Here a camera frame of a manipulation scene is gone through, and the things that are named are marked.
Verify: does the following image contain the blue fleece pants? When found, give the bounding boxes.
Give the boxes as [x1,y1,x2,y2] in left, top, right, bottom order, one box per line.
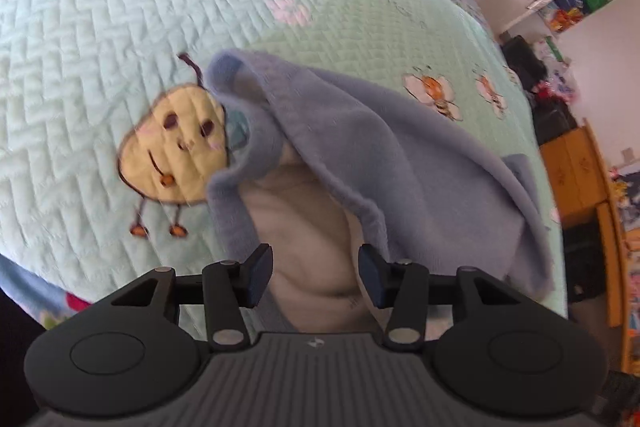
[205,50,554,333]

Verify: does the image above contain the black chair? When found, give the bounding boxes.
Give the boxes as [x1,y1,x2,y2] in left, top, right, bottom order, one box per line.
[501,36,578,145]

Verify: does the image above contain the green quilted bee bedspread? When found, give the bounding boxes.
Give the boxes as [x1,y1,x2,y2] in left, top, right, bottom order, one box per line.
[1,0,567,313]

